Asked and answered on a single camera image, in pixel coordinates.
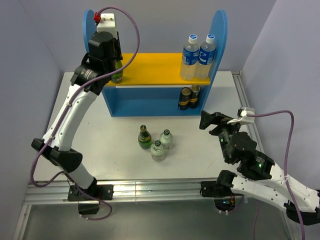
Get blue and yellow wooden shelf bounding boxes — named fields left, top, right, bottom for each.
left=82, top=9, right=229, bottom=118

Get front black yellow can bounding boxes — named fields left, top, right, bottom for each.
left=178, top=87, right=192, bottom=111

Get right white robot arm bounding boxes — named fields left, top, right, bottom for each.
left=199, top=107, right=320, bottom=226

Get Pocari Sweat bottle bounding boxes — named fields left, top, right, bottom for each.
left=179, top=34, right=200, bottom=81
left=194, top=34, right=216, bottom=80

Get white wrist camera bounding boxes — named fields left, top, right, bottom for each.
left=227, top=107, right=255, bottom=126
left=93, top=12, right=117, bottom=38

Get aluminium right side rail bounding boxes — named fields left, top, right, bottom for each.
left=231, top=71, right=301, bottom=240

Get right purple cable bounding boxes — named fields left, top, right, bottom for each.
left=249, top=109, right=306, bottom=240

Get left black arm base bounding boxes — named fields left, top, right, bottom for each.
left=67, top=184, right=114, bottom=216

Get aluminium rail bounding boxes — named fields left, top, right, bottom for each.
left=231, top=71, right=301, bottom=240
left=23, top=178, right=204, bottom=205

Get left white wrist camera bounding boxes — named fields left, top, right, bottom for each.
left=93, top=12, right=117, bottom=38

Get aluminium front rail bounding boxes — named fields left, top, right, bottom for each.
left=23, top=178, right=204, bottom=205

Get black yellow can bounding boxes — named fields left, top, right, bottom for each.
left=188, top=85, right=201, bottom=109
left=178, top=87, right=192, bottom=111

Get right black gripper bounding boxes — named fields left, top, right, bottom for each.
left=198, top=109, right=244, bottom=162

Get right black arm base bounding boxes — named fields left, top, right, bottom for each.
left=199, top=180, right=245, bottom=216

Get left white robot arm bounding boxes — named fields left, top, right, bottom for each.
left=31, top=31, right=121, bottom=200

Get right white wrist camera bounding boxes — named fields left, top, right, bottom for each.
left=227, top=107, right=255, bottom=126

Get clear glass bottle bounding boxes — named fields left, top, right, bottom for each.
left=150, top=140, right=165, bottom=162
left=159, top=129, right=173, bottom=150

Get rear black yellow can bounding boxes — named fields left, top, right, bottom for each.
left=188, top=85, right=201, bottom=109

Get green Perrier bottle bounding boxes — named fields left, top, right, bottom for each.
left=111, top=60, right=123, bottom=84
left=138, top=125, right=153, bottom=150

